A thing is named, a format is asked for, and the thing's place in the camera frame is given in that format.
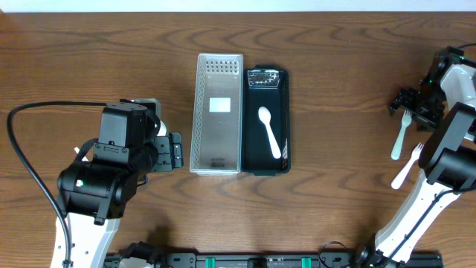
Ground pale green plastic fork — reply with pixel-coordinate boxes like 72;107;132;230
390;109;412;160

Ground white plastic fork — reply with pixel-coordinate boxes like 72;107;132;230
390;143;424;190

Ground white perforated plastic tray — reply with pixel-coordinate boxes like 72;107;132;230
190;53;244;176

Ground white plastic spoon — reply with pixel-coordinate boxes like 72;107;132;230
157;121;167;137
258;106;281;159
74;147;89;162

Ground black perforated plastic tray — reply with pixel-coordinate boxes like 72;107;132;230
241;65;292;176

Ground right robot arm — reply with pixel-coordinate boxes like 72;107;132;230
350;45;475;267

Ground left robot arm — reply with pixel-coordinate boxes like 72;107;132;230
51;98;184;267

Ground black mounting rail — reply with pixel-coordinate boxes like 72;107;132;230
103;241;444;268

